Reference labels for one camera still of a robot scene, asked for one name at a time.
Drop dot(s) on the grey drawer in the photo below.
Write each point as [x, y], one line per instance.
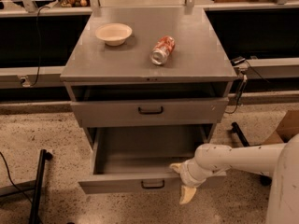
[138, 159]
[149, 112]

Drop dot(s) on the black stand leg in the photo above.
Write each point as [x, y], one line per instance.
[264, 180]
[43, 157]

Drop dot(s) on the grey metal drawer cabinet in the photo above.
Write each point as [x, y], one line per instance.
[197, 68]

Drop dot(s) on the orange soda can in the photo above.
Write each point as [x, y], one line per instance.
[162, 50]

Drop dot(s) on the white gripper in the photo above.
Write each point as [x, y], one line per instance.
[188, 174]

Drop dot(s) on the white paper bowl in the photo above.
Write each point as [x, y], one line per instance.
[113, 34]

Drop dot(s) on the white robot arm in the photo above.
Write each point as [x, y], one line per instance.
[278, 161]

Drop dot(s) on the grey top drawer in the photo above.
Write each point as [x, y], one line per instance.
[149, 112]

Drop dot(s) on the small black device on rail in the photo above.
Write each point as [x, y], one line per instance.
[237, 60]

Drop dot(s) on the brown cardboard box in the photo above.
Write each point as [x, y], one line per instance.
[287, 129]

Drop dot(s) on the black stand leg right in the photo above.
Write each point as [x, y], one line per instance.
[264, 180]

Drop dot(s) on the black stand leg left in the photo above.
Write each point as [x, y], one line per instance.
[43, 157]

